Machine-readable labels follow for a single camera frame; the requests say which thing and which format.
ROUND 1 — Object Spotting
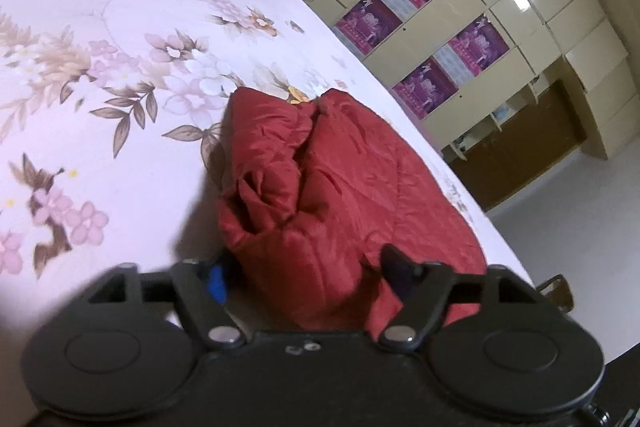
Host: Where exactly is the floral bed sheet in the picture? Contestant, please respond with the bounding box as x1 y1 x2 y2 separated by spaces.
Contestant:
0 0 538 358

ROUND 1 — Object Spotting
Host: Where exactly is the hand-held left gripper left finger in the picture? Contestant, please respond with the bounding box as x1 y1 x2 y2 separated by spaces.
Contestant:
85 257 246 350

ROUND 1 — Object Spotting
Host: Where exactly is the red down jacket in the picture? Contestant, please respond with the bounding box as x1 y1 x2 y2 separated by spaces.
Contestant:
216 87 489 333

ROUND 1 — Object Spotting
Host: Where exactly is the wooden chair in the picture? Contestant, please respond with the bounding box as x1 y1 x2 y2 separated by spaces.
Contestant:
541 274 574 314

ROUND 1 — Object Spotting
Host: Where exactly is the cream open shelf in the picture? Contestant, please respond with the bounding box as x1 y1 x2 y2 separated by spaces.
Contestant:
441 74 542 164

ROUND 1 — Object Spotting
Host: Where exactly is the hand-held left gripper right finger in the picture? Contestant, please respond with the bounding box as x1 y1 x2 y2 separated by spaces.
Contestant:
378 245 551 349

